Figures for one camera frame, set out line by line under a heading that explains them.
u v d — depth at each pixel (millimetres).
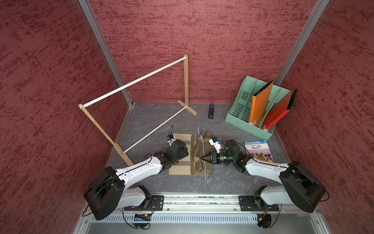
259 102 855
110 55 900
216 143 776
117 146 972
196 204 755
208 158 790
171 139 764
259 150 932
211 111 1101
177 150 663
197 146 897
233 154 677
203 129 999
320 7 710
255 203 655
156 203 743
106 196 406
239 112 1136
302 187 431
